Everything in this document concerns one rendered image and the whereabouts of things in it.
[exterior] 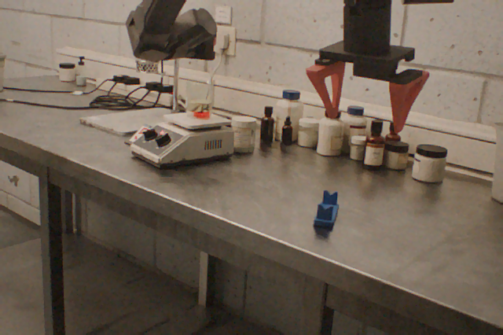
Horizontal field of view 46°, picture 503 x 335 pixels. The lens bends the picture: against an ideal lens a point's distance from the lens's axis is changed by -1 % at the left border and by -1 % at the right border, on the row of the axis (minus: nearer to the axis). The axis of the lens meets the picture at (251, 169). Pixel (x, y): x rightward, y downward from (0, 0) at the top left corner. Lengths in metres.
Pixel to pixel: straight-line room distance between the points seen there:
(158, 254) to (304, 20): 1.08
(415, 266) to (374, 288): 0.08
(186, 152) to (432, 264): 0.60
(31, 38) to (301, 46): 1.43
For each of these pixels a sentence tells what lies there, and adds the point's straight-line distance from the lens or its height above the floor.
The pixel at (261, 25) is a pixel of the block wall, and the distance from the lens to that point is 1.80.
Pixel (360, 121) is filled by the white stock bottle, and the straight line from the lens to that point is 1.49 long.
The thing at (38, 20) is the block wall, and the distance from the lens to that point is 2.74.
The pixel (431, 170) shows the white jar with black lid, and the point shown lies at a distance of 1.34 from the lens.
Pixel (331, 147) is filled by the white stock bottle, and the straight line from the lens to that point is 1.46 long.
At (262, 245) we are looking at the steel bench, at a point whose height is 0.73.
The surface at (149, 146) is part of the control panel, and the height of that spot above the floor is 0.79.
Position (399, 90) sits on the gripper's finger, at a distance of 0.71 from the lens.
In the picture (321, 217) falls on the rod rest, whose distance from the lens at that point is 1.02.
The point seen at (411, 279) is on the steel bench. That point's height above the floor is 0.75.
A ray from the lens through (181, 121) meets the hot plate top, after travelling 1.33.
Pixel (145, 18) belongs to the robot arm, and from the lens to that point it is 1.07.
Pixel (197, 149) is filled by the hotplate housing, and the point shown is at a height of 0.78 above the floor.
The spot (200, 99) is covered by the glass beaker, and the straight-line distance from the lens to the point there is 1.35.
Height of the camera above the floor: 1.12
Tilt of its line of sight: 17 degrees down
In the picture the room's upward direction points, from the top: 4 degrees clockwise
